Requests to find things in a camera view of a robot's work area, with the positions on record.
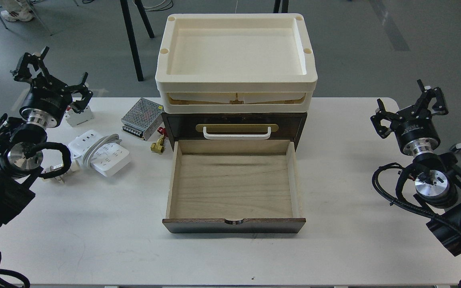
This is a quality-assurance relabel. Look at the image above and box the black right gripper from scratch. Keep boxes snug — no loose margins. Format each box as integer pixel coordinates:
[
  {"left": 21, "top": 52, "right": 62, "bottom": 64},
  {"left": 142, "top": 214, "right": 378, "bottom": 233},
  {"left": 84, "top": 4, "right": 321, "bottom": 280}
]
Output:
[{"left": 371, "top": 79, "right": 449, "bottom": 156}]

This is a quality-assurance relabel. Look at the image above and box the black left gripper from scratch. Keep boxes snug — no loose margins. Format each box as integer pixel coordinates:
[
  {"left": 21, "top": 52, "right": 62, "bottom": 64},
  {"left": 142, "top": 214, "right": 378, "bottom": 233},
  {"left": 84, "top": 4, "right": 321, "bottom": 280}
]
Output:
[{"left": 10, "top": 46, "right": 93, "bottom": 128}]

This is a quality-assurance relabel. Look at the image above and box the white power strip with cable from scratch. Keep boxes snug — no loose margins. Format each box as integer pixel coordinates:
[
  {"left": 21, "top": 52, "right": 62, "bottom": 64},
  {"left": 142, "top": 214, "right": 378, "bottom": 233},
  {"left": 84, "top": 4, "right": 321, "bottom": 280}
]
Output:
[{"left": 54, "top": 130, "right": 130, "bottom": 182}]

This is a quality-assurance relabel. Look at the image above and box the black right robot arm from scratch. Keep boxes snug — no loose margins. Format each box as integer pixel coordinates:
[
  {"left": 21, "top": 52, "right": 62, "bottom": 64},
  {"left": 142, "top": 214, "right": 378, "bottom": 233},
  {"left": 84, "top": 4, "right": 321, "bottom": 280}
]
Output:
[{"left": 370, "top": 80, "right": 461, "bottom": 288}]

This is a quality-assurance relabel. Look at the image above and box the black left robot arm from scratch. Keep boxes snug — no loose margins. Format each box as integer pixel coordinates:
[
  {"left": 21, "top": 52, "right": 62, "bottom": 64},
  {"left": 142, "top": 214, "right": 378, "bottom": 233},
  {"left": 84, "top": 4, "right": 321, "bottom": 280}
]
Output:
[{"left": 0, "top": 47, "right": 93, "bottom": 227}]

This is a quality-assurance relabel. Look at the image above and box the white shoe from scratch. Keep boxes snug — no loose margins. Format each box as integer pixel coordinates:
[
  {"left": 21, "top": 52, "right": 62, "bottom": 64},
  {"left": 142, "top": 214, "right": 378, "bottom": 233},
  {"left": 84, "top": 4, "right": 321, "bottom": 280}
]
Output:
[{"left": 0, "top": 0, "right": 34, "bottom": 22}]

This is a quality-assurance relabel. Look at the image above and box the metal mesh power supply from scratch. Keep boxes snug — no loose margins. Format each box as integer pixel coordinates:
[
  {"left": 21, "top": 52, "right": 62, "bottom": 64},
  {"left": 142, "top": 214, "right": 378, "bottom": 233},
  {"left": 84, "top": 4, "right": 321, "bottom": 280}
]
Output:
[{"left": 121, "top": 97, "right": 164, "bottom": 141}]

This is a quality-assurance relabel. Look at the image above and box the black table leg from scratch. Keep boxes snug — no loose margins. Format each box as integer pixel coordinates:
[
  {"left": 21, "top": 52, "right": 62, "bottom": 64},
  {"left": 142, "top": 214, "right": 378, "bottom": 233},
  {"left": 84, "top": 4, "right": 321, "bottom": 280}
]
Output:
[{"left": 120, "top": 0, "right": 155, "bottom": 82}]

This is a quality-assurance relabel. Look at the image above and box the cream plastic tray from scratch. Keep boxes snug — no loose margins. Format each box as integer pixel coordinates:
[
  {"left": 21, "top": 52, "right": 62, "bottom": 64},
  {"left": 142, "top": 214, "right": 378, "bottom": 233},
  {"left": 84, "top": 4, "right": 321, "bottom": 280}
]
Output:
[{"left": 155, "top": 13, "right": 318, "bottom": 114}]

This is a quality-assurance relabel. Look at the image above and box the open wooden drawer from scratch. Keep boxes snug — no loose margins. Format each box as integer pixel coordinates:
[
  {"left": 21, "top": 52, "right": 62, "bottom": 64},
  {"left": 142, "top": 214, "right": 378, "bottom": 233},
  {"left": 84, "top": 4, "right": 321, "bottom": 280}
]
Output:
[{"left": 162, "top": 139, "right": 306, "bottom": 233}]

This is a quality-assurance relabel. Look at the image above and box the white circuit breaker red switch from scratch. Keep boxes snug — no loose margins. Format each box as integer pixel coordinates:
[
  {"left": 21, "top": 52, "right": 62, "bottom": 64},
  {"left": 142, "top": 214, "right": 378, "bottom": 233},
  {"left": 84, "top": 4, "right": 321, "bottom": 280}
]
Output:
[{"left": 64, "top": 105, "right": 94, "bottom": 127}]

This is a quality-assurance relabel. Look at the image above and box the brass valve red handle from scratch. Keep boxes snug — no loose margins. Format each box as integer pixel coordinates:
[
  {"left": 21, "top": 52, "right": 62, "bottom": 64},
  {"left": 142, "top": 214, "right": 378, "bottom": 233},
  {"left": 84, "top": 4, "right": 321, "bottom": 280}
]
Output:
[{"left": 150, "top": 126, "right": 168, "bottom": 154}]

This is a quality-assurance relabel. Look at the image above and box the white cabinet handle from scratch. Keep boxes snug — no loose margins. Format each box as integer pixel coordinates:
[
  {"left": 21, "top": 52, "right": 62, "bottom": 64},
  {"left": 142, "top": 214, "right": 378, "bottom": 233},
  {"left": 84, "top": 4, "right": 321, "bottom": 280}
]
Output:
[{"left": 202, "top": 126, "right": 271, "bottom": 140}]

